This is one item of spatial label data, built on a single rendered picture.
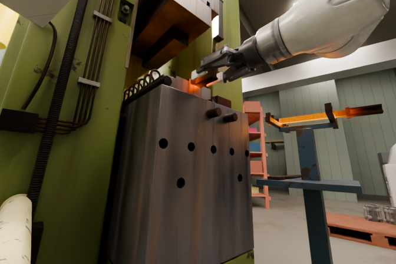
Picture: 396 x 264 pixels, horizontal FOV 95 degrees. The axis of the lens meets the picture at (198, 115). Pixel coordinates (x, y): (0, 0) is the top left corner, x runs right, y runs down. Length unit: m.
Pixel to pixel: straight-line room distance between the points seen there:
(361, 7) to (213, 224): 0.55
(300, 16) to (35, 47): 0.62
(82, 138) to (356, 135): 7.17
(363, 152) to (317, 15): 6.93
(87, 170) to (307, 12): 0.62
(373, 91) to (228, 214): 7.29
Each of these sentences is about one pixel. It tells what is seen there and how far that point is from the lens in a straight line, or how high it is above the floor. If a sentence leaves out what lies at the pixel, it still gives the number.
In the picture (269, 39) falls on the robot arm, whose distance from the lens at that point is 0.44.
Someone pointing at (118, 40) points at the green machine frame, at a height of 1.12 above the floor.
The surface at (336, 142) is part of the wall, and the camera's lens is 6.31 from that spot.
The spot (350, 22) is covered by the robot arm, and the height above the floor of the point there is 0.95.
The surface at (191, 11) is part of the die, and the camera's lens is 0.79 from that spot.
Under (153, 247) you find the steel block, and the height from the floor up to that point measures 0.55.
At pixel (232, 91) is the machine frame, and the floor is 1.12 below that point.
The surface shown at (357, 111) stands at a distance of 0.92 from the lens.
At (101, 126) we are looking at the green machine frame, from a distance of 0.60.
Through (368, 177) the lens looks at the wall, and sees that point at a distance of 7.25.
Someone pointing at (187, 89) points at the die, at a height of 0.96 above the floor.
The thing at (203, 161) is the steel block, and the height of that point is 0.73.
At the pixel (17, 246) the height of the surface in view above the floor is 0.64.
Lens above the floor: 0.71
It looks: 16 degrees up
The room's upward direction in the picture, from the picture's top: 2 degrees clockwise
